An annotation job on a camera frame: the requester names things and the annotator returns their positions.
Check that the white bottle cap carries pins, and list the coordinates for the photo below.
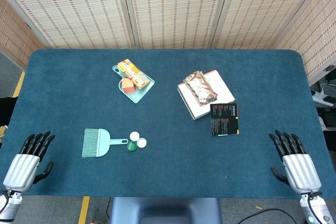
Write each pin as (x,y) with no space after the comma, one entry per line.
(141,143)
(134,136)

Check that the orange block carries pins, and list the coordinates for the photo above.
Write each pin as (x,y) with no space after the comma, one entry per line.
(128,85)

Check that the mint green dustpan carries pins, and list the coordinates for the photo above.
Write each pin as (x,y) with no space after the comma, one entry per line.
(139,94)

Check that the green bottle cap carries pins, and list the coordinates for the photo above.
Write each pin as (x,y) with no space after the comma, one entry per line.
(132,146)

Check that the blue felt table cover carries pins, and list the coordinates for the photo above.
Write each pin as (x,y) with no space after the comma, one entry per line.
(170,161)

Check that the black printed card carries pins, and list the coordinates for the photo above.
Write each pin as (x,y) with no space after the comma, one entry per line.
(224,120)

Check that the yellow floor tape strip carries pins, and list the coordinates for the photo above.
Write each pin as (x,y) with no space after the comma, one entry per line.
(84,209)
(19,85)

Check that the white book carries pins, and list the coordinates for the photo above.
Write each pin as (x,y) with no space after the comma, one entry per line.
(195,107)

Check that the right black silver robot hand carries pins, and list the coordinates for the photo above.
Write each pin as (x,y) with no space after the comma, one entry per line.
(302,170)

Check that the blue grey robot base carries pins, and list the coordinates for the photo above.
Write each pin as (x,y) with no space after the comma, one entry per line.
(165,211)

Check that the woven folding screen panel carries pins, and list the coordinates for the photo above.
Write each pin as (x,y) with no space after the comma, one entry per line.
(178,11)
(13,37)
(78,11)
(262,11)
(315,37)

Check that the yellow snack package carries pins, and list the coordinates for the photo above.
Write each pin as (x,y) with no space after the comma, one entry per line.
(132,73)

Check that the crumpled silver brown wrapper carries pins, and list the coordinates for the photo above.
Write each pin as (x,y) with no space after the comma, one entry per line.
(200,89)

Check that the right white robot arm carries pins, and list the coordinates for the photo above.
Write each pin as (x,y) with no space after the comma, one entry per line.
(316,209)

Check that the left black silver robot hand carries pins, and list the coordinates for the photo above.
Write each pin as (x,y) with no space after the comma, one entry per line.
(22,167)

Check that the black fabric object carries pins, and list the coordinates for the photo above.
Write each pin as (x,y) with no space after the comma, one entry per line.
(6,112)

